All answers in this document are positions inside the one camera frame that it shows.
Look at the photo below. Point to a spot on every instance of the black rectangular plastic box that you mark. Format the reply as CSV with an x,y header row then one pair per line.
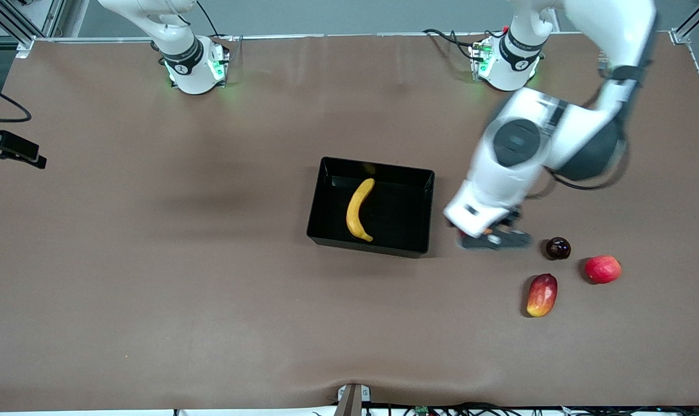
x,y
395,225

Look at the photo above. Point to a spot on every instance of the yellow banana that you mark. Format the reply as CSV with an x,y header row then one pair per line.
x,y
355,214

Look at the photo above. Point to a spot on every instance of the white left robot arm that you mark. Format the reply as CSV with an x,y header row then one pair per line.
x,y
609,29

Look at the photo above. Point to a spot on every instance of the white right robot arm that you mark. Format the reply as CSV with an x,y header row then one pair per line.
x,y
190,72

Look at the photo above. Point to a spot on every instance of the dark purple plum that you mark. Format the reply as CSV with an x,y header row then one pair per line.
x,y
558,248

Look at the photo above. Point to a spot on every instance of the red yellow mango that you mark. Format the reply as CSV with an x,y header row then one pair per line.
x,y
542,296

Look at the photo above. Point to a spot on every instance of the red peach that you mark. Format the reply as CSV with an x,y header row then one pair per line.
x,y
602,270

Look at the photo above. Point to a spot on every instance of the brown table mat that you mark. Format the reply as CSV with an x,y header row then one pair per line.
x,y
152,260

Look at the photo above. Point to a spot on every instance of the small green circuit board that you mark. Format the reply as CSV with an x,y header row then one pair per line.
x,y
421,411

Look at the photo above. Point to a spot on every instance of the aluminium frame profile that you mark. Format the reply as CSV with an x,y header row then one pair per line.
x,y
687,29
51,17

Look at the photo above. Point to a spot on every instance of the grey camera pole clamp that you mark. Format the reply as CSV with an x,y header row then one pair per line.
x,y
352,401

